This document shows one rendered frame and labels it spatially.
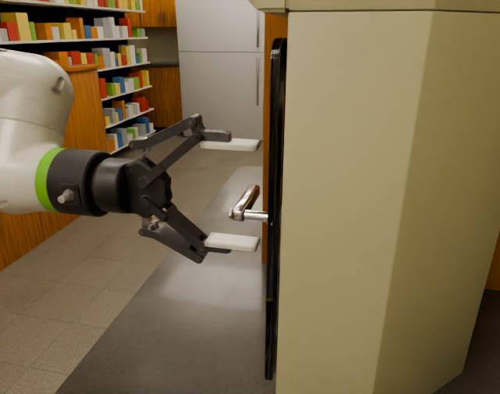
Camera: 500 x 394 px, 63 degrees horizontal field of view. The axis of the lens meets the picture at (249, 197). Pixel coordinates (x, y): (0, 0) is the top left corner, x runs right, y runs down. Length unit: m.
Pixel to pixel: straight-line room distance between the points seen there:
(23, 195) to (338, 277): 0.42
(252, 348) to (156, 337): 0.16
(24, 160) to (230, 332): 0.40
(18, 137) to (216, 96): 4.98
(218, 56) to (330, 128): 5.14
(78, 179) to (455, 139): 0.43
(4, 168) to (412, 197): 0.50
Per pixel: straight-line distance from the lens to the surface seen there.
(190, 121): 0.50
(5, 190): 0.63
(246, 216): 0.46
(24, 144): 0.63
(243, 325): 0.71
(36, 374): 2.15
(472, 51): 0.42
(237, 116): 5.51
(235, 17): 5.41
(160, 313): 0.75
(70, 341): 2.26
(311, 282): 0.43
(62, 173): 0.58
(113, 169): 0.55
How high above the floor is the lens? 1.40
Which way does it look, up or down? 22 degrees down
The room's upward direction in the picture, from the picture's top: straight up
